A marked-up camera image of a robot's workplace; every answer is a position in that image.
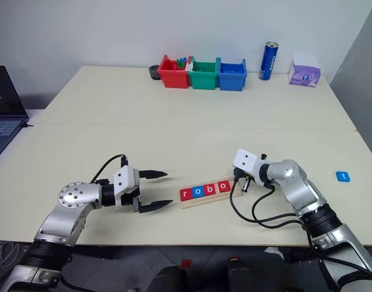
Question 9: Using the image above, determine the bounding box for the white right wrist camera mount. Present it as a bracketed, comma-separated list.
[233, 148, 263, 184]

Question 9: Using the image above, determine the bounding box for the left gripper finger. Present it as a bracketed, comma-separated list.
[142, 170, 168, 180]
[138, 199, 174, 214]

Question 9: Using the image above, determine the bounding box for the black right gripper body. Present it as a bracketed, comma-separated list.
[233, 166, 254, 185]

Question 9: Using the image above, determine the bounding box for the blue drink can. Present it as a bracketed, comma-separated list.
[258, 41, 279, 82]

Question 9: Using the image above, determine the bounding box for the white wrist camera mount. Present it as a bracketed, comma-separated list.
[233, 148, 263, 184]
[112, 165, 141, 209]

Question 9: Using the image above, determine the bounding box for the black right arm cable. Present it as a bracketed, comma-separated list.
[230, 181, 372, 287]

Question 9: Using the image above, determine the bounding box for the white floor cable bundle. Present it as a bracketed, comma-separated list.
[0, 240, 21, 270]

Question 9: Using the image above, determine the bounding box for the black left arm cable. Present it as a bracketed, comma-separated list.
[89, 154, 129, 185]

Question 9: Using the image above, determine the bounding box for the purple tissue box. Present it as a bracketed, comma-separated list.
[288, 54, 322, 88]

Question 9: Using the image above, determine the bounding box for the wooden letter tray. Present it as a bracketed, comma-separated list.
[180, 176, 246, 210]

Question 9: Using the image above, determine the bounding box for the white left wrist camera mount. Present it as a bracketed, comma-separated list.
[112, 165, 141, 209]

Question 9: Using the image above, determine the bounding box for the white crumpled paper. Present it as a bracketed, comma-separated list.
[264, 246, 284, 259]

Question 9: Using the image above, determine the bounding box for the dark rounded shape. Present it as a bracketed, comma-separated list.
[228, 258, 284, 292]
[149, 264, 189, 292]

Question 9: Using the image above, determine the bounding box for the blue plastic bin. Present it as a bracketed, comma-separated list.
[217, 58, 247, 92]

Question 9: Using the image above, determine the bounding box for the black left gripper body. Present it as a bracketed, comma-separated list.
[120, 169, 146, 212]

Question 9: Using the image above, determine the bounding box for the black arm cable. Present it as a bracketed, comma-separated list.
[89, 154, 129, 185]
[230, 181, 372, 287]

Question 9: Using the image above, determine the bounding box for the red plastic bin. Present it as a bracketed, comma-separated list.
[157, 54, 190, 89]

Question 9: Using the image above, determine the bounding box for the green plastic bin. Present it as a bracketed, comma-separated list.
[188, 56, 220, 91]

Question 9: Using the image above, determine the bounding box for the dark laptop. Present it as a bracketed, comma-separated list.
[0, 65, 30, 158]

